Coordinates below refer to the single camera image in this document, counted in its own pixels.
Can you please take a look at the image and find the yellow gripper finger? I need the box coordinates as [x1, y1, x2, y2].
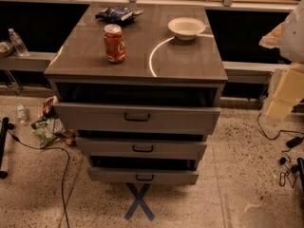
[264, 63, 304, 122]

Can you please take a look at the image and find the orange soda can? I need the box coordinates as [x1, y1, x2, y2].
[104, 24, 125, 64]

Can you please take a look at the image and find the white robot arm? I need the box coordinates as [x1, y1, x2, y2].
[259, 6, 304, 122]

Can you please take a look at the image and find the white paper bowl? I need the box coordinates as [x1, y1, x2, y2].
[168, 17, 205, 41]

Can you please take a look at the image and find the bowl on left ledge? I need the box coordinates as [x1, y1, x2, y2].
[0, 41, 14, 58]

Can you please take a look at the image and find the grey drawer cabinet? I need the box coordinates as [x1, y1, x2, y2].
[45, 4, 227, 172]

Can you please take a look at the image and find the blue tape cross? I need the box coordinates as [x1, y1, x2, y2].
[124, 183, 155, 221]

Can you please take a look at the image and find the blue chip bag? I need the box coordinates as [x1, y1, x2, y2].
[95, 7, 143, 24]

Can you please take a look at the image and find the middle grey drawer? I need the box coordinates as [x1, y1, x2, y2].
[76, 137, 207, 160]

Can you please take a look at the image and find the grey drawer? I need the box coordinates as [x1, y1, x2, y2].
[55, 103, 220, 135]
[87, 167, 199, 184]
[76, 137, 207, 160]

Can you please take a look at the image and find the bottom grey drawer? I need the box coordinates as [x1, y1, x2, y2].
[87, 167, 199, 184]

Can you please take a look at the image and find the top grey drawer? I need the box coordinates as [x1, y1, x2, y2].
[55, 103, 220, 135]

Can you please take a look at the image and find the brown snack bag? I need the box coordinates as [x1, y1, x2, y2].
[42, 96, 58, 118]

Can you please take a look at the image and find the green snack bag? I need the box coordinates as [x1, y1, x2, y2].
[31, 119, 59, 149]

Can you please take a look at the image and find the small water bottle on floor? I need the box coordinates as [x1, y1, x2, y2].
[16, 104, 28, 124]

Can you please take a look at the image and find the clear water bottle on ledge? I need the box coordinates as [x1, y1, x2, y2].
[9, 28, 29, 56]

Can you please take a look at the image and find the black stand left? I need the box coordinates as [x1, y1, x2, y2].
[0, 117, 14, 180]

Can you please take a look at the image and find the black power adapter cable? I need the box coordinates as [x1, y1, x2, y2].
[256, 111, 304, 188]

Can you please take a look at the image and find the black floor cable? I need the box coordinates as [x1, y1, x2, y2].
[0, 119, 71, 228]

